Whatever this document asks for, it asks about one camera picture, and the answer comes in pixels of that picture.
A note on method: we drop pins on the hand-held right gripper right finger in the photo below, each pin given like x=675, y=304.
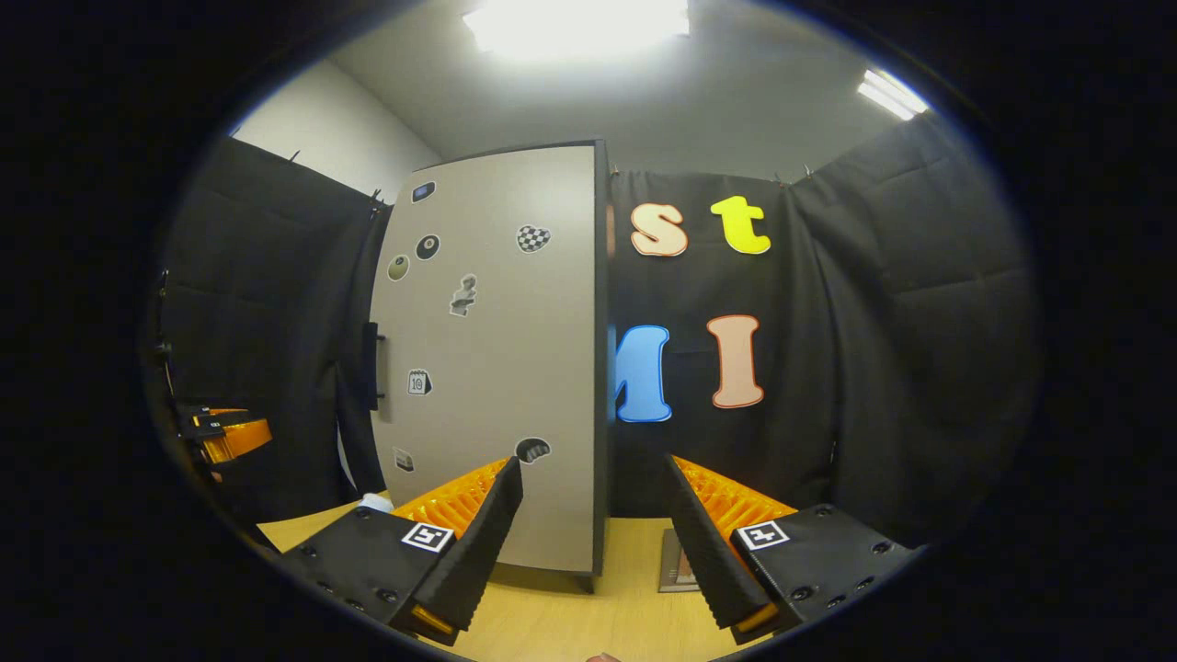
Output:
x=703, y=552

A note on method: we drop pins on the dark grey cabinet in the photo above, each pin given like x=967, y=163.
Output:
x=602, y=368

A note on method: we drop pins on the narrow ceiling light panel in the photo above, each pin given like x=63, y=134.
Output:
x=892, y=94

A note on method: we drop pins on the brown book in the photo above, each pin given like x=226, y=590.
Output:
x=676, y=561

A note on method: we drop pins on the large ceiling light panel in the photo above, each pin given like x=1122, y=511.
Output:
x=575, y=28

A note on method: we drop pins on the black backdrop cloth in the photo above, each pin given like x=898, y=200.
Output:
x=919, y=322

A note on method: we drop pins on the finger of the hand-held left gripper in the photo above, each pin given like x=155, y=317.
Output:
x=239, y=441
x=216, y=413

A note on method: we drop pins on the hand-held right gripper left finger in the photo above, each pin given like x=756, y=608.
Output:
x=478, y=552

